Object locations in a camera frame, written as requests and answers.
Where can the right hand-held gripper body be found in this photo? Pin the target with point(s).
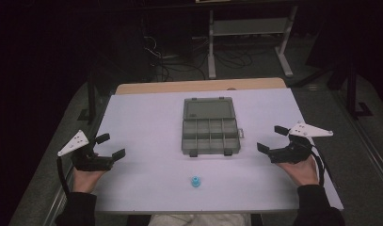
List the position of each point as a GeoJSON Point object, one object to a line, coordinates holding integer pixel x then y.
{"type": "Point", "coordinates": [289, 153]}

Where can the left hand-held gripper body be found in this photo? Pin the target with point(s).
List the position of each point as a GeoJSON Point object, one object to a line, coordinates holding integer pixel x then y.
{"type": "Point", "coordinates": [85, 160]}

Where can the grey plastic compartment box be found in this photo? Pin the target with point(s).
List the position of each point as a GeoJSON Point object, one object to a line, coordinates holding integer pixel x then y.
{"type": "Point", "coordinates": [210, 127]}

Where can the small blue plastic part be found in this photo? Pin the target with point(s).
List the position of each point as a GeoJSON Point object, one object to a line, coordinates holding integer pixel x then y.
{"type": "Point", "coordinates": [195, 181]}

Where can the person's left hand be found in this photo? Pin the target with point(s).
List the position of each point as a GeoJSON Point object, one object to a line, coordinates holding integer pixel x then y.
{"type": "Point", "coordinates": [85, 179]}

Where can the person's right hand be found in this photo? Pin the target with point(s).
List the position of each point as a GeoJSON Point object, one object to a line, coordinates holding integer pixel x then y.
{"type": "Point", "coordinates": [300, 172]}

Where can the black metal stand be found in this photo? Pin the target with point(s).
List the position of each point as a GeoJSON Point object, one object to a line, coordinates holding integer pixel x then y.
{"type": "Point", "coordinates": [92, 97]}
{"type": "Point", "coordinates": [352, 94]}

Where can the person's lap light trousers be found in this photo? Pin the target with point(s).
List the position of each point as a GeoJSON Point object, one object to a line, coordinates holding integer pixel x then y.
{"type": "Point", "coordinates": [198, 220]}

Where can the white metal desk frame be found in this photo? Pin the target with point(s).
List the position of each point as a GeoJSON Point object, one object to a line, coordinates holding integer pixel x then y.
{"type": "Point", "coordinates": [248, 26]}

